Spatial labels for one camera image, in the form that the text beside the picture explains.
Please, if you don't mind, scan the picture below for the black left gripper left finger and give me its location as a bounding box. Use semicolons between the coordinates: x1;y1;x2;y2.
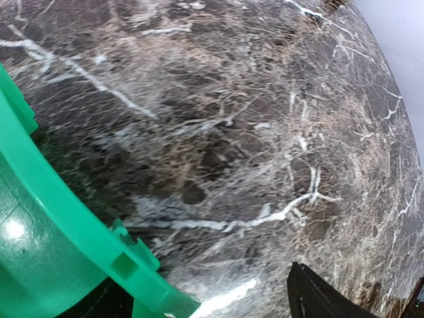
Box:
57;278;134;318

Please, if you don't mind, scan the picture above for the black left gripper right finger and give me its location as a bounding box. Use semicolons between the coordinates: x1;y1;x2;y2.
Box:
287;262;375;318

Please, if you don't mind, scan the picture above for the green plastic three-compartment bin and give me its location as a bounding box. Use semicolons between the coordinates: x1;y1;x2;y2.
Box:
1;71;200;317

